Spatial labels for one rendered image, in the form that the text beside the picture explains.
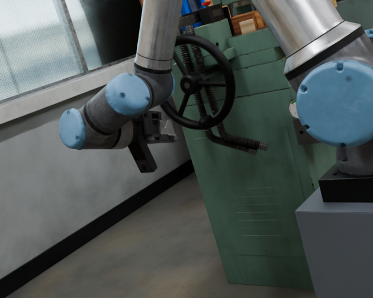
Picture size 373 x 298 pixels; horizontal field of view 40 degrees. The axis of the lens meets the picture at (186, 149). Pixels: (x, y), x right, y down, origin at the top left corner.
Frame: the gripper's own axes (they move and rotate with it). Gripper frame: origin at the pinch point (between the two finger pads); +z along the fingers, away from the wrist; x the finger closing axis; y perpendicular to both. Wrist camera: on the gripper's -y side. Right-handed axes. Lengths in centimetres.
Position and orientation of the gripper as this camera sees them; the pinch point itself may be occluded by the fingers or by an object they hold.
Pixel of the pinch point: (173, 140)
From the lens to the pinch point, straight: 142.9
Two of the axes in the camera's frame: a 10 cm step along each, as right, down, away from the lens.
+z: 6.2, 0.0, 7.9
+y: -0.8, -10.0, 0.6
